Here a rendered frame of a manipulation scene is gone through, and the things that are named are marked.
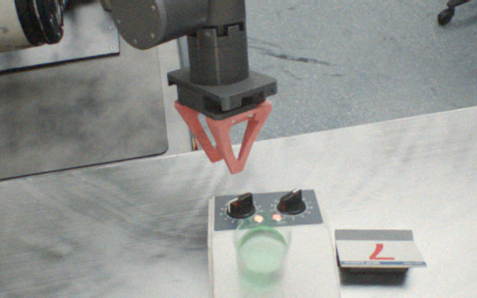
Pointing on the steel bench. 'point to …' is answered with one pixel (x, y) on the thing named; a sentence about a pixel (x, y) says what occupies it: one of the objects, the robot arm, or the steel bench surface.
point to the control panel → (267, 200)
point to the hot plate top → (318, 274)
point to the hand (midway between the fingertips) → (226, 159)
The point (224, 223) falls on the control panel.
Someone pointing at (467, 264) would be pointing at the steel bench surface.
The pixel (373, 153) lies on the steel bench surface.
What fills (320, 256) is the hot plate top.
